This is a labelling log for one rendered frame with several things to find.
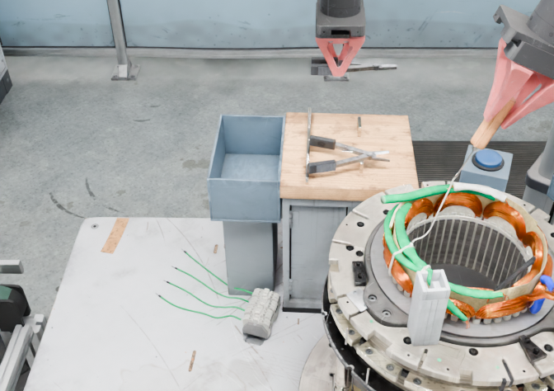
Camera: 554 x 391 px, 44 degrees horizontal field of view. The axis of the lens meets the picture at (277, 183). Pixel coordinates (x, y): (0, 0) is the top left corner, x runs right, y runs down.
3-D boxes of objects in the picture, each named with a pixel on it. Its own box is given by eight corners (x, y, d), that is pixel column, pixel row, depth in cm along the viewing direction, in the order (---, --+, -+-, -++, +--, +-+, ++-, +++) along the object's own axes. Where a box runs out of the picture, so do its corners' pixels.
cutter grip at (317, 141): (308, 145, 104) (308, 137, 103) (310, 143, 104) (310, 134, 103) (334, 150, 103) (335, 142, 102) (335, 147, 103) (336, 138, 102)
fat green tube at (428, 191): (380, 211, 83) (382, 200, 82) (376, 190, 86) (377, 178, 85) (501, 209, 83) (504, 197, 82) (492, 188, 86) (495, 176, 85)
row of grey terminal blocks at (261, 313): (265, 347, 112) (265, 331, 109) (238, 340, 113) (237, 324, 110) (284, 302, 119) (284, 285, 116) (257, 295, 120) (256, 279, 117)
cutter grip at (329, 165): (309, 174, 99) (309, 166, 98) (307, 171, 99) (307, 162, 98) (335, 171, 99) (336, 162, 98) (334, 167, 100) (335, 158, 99)
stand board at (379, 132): (279, 199, 100) (279, 186, 99) (286, 123, 115) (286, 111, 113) (417, 203, 99) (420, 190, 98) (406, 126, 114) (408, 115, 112)
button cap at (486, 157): (499, 171, 106) (500, 166, 105) (472, 165, 107) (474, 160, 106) (502, 156, 109) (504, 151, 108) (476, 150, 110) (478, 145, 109)
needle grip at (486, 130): (476, 149, 70) (509, 101, 67) (467, 138, 71) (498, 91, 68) (487, 150, 71) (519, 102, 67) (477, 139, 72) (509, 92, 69)
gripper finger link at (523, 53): (528, 152, 66) (589, 71, 61) (462, 124, 65) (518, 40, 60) (514, 118, 72) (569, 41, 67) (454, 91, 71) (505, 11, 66)
